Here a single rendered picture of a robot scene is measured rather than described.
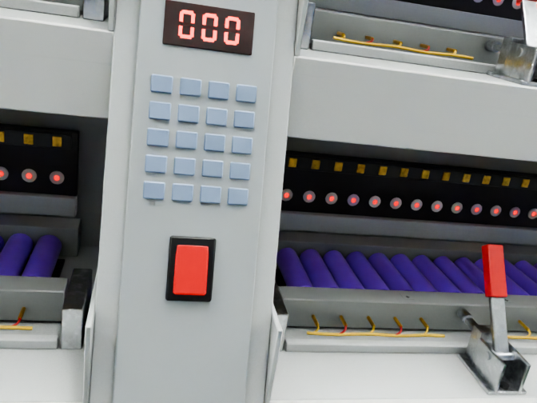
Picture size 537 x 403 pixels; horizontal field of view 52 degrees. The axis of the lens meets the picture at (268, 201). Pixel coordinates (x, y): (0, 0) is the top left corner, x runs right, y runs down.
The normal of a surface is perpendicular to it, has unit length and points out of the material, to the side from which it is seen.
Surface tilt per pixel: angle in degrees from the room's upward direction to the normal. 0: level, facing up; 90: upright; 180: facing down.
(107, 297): 90
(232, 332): 90
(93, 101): 107
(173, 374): 90
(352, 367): 18
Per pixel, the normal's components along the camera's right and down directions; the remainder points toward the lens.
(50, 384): 0.14, -0.93
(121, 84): 0.22, 0.07
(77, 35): 0.18, 0.36
